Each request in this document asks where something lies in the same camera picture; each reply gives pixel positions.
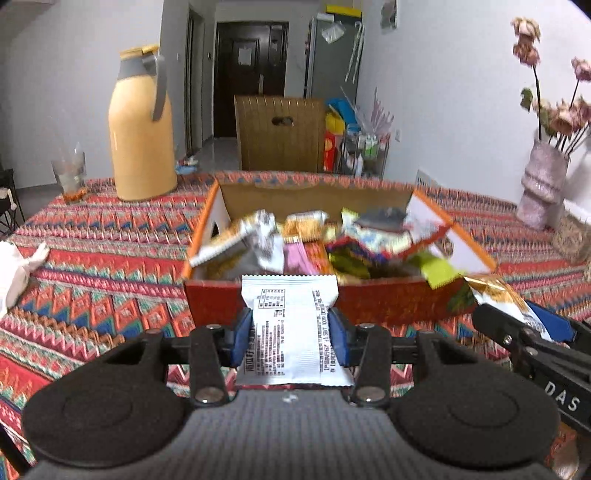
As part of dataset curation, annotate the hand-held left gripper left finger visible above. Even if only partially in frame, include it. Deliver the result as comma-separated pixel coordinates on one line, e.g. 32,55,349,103
108,308,254,408

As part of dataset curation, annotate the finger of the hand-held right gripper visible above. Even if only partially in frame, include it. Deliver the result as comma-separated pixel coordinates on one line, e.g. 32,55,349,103
472,303,532,354
526,301,591,354

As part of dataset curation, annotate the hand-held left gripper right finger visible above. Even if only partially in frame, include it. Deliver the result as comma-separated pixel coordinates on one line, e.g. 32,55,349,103
329,307,472,407

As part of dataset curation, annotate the gold snack packet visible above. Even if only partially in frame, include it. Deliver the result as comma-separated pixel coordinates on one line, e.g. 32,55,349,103
464,274,555,342

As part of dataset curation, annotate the white snack packet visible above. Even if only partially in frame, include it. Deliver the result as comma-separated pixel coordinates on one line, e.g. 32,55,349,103
235,274,355,386

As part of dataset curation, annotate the red cardboard box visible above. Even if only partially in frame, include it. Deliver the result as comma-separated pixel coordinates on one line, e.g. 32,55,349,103
181,179,497,329

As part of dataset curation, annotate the heap of boxed snack packets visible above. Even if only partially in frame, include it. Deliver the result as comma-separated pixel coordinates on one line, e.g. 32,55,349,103
191,209,462,289

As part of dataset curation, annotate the green snack packet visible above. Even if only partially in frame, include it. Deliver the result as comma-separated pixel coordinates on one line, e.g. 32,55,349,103
422,256,462,289

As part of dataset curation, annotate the pink textured vase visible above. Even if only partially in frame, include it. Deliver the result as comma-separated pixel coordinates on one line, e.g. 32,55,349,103
516,138,570,230

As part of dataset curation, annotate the red patterned tablecloth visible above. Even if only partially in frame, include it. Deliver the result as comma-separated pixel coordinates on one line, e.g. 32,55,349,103
0,171,591,480

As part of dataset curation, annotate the red gift box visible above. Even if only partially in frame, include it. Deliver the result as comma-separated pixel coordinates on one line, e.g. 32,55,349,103
323,129,342,172

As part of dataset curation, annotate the wooden chair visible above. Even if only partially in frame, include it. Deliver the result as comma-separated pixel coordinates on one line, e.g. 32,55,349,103
234,95,326,172

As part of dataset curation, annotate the yellow thermos jug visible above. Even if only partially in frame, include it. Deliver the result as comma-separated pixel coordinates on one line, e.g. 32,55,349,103
108,45,177,201

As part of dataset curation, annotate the blue plastic item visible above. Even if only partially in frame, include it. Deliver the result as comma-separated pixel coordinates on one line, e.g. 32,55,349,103
328,98,358,125

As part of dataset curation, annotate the pale feathery bunch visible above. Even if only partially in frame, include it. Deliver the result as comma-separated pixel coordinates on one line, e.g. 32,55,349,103
365,90,393,134

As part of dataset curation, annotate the white cloth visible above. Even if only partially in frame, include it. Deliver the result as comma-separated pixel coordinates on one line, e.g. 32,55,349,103
0,241,51,319

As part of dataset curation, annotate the glass cup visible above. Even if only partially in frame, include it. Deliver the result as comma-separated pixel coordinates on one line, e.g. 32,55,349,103
51,150,88,205

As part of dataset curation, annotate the dark door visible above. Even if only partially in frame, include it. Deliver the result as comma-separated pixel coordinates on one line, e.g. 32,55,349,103
215,21,289,139

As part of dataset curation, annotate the black folding chair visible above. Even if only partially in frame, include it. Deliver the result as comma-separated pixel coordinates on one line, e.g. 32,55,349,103
0,168,26,236

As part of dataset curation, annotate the grey refrigerator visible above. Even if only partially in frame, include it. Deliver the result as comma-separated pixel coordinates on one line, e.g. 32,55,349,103
305,16,363,100

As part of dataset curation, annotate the white umbrella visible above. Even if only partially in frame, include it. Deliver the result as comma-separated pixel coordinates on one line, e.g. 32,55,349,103
345,22,365,84

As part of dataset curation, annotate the wire rack cart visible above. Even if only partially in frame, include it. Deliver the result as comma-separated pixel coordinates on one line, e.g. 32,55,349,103
339,124,391,178

